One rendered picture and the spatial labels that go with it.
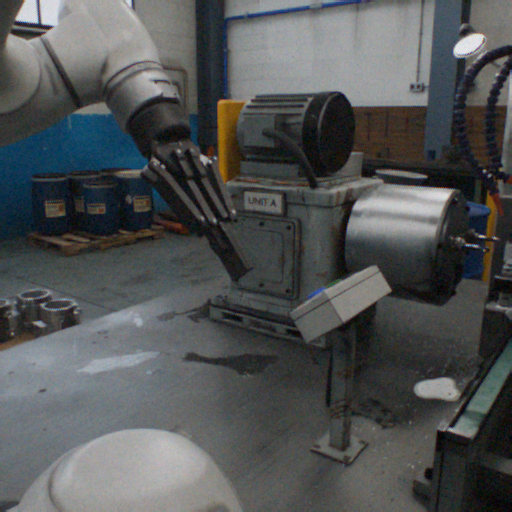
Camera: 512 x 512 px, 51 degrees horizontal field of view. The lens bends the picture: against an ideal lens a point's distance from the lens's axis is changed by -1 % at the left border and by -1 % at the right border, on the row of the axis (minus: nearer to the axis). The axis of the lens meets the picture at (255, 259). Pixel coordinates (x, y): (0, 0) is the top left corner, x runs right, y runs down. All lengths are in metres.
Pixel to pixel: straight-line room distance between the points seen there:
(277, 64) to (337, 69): 0.92
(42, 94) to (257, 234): 0.66
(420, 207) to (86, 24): 0.70
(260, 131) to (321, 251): 0.31
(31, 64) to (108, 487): 0.52
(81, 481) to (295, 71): 7.26
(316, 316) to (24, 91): 0.46
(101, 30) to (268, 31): 7.09
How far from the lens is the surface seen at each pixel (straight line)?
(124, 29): 0.76
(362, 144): 6.72
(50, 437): 0.99
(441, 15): 6.35
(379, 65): 6.91
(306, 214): 1.19
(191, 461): 0.37
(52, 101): 0.75
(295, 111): 1.27
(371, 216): 1.15
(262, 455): 0.90
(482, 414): 0.83
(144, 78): 0.73
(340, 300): 0.74
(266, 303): 1.29
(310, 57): 7.39
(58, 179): 5.83
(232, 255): 0.68
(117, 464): 0.37
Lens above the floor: 1.31
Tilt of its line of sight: 15 degrees down
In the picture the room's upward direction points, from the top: straight up
